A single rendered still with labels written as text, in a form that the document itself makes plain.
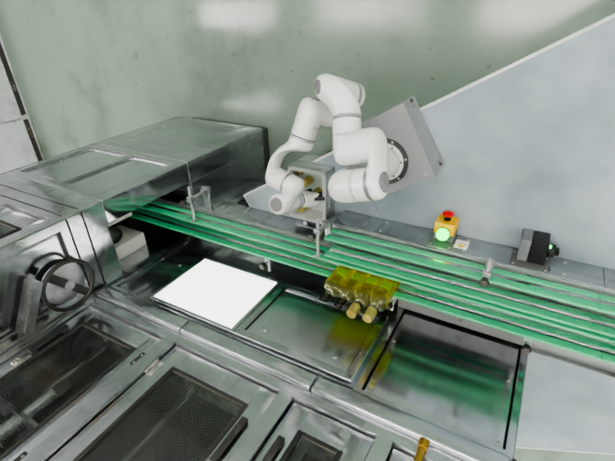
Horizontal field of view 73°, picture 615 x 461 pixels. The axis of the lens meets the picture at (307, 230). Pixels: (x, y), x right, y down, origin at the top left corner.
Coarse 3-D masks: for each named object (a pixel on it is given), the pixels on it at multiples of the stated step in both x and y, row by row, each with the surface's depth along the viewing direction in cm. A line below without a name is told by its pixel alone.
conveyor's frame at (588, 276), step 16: (176, 192) 213; (224, 208) 196; (240, 208) 196; (256, 224) 182; (272, 224) 181; (288, 224) 180; (336, 224) 161; (352, 224) 159; (368, 224) 159; (384, 224) 159; (400, 224) 158; (304, 240) 172; (320, 240) 168; (400, 240) 149; (416, 240) 148; (464, 240) 147; (464, 256) 139; (480, 256) 138; (496, 256) 138; (528, 272) 131; (560, 272) 129; (576, 272) 129; (592, 272) 129; (608, 272) 129; (592, 288) 124; (608, 288) 122
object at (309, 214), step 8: (288, 168) 164; (296, 168) 162; (304, 176) 171; (312, 176) 169; (320, 176) 158; (312, 184) 171; (320, 184) 169; (320, 200) 172; (312, 208) 176; (320, 208) 174; (296, 216) 173; (304, 216) 173; (312, 216) 172; (320, 216) 172
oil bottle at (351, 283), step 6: (354, 270) 155; (348, 276) 152; (354, 276) 152; (360, 276) 152; (348, 282) 149; (354, 282) 149; (360, 282) 149; (342, 288) 146; (348, 288) 146; (354, 288) 146; (342, 294) 145; (348, 294) 145; (348, 300) 146
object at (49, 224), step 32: (0, 192) 178; (32, 192) 177; (64, 192) 176; (0, 224) 156; (32, 224) 155; (64, 224) 157; (96, 224) 168; (0, 256) 139; (32, 256) 151; (64, 256) 161; (96, 256) 172; (0, 288) 143; (96, 288) 175; (0, 320) 146; (0, 352) 146
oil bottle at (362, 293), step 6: (366, 276) 152; (372, 276) 152; (378, 276) 151; (366, 282) 149; (372, 282) 149; (378, 282) 149; (360, 288) 146; (366, 288) 146; (372, 288) 146; (354, 294) 144; (360, 294) 143; (366, 294) 143; (354, 300) 144; (366, 300) 142; (366, 306) 144
